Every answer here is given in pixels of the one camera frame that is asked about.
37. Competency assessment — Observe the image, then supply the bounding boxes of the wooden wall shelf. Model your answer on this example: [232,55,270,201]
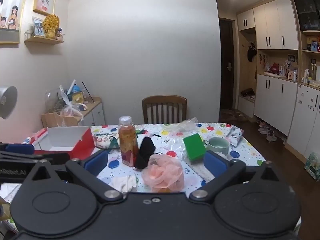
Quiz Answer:
[24,31,65,45]

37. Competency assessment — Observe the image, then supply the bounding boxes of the balloon print tablecloth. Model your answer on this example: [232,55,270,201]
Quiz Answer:
[0,122,267,205]

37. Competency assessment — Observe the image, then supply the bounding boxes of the printed fabric pouch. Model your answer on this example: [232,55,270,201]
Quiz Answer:
[93,132,119,151]

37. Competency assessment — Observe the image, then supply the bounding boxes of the dark glass door cabinet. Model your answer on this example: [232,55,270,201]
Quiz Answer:
[292,0,320,32]

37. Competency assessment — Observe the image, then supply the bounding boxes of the shoes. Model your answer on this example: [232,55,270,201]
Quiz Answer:
[257,121,278,142]

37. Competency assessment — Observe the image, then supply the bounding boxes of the thin black stick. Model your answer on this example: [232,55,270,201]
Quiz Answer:
[82,81,95,103]

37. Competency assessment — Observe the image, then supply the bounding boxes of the white fluffy cloth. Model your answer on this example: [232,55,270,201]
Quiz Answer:
[185,165,213,181]

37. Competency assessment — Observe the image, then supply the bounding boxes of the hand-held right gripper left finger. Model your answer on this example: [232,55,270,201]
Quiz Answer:
[24,150,123,203]

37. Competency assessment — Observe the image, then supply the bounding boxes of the row of small bottles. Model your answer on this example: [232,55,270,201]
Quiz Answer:
[301,69,320,85]

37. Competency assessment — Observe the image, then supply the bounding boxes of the wooden side cabinet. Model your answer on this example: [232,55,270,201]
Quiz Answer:
[41,97,105,128]

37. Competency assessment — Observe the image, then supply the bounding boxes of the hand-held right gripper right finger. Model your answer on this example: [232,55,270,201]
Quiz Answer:
[189,151,295,203]

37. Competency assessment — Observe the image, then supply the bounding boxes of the gold framed picture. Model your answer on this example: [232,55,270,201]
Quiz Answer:
[33,0,56,16]

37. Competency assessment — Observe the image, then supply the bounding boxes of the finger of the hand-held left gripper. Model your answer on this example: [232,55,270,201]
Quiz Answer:
[0,142,44,158]

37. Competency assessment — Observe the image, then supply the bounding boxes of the clear plastic bag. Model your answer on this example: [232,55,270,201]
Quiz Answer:
[59,85,84,120]

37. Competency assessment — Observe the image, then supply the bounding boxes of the orange drink bottle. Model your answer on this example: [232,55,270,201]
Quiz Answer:
[118,116,139,167]

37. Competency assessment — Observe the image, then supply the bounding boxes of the white printed packet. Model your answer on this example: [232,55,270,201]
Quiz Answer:
[225,124,243,147]

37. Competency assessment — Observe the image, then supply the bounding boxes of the gold flower ornament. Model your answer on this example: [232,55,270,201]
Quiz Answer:
[42,14,60,39]

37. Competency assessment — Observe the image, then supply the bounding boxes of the dark brown door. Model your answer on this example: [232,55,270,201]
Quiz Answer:
[219,17,237,110]

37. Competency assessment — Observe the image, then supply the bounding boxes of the white upper wall cabinets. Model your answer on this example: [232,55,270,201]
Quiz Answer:
[237,0,299,50]

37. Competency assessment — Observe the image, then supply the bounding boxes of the green printed box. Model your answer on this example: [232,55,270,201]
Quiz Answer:
[304,152,320,182]

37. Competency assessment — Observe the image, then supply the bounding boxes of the grey desk lamp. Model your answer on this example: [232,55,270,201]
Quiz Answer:
[0,86,18,119]

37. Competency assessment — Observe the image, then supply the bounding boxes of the pink bath pouf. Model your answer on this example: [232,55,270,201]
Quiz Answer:
[142,154,184,190]

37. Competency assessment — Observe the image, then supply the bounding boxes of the yellow box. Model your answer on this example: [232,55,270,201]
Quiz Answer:
[71,92,85,104]

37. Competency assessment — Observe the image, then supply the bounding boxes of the red cardboard box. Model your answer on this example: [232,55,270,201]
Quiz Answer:
[24,126,100,160]

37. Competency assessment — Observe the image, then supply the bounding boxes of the small photo frame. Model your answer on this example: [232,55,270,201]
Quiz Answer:
[32,16,45,37]

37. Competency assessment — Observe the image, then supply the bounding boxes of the brown wooden chair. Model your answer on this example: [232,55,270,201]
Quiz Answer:
[142,95,188,125]

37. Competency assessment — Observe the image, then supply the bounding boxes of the white lower cabinets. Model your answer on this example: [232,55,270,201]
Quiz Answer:
[254,74,298,137]

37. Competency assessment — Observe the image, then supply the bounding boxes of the white crumpled tissue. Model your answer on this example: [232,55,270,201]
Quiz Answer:
[110,175,137,193]

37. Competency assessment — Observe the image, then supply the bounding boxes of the black hanging bag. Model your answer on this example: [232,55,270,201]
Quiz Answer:
[247,42,257,62]

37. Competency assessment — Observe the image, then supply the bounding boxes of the wall poster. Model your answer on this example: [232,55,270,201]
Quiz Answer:
[0,0,30,45]

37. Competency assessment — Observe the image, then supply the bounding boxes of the green sponge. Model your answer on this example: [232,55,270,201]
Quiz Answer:
[182,133,207,162]

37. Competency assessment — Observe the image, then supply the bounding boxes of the pale green cup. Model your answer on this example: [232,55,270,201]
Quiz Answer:
[202,137,230,157]

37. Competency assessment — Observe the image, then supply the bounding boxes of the clear plastic dome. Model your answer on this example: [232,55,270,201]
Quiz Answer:
[44,90,63,113]

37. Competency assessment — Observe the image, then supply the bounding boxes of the black face mask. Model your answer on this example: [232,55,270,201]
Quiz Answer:
[134,136,160,169]

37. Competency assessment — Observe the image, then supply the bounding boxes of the clear bubble wrap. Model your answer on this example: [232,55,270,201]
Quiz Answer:
[166,117,199,133]

